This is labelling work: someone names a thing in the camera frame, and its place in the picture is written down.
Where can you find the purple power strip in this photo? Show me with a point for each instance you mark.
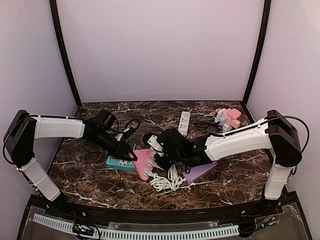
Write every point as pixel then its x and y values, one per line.
pixel 197 172

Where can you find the white power strip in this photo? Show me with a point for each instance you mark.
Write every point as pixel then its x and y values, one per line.
pixel 184 122

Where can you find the white slotted cable duct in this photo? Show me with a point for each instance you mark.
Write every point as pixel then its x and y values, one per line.
pixel 127 231

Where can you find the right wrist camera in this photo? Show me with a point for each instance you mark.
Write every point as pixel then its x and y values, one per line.
pixel 150 139

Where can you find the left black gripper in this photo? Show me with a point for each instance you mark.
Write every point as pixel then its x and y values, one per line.
pixel 119 150

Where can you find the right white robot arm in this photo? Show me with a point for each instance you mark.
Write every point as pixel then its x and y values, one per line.
pixel 274 133

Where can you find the small circuit board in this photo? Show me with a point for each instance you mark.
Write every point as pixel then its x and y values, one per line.
pixel 82 229

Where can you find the black frame post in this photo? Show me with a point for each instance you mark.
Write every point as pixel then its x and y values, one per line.
pixel 63 52
pixel 258 51

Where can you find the black frame right post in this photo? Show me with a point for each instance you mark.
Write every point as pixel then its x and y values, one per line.
pixel 258 51

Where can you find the pink triangular power strip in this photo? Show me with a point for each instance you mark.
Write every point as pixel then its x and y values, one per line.
pixel 143 156

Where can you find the teal power strip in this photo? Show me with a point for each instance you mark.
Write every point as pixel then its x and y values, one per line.
pixel 119 164

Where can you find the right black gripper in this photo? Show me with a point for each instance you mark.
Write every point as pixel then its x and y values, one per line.
pixel 160 161

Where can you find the pink white cube adapter cluster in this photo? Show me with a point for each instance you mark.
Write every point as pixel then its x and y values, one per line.
pixel 228 119

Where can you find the black frame left post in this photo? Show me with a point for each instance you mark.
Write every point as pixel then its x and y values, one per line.
pixel 63 52

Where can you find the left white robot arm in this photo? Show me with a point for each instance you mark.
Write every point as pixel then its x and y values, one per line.
pixel 18 143

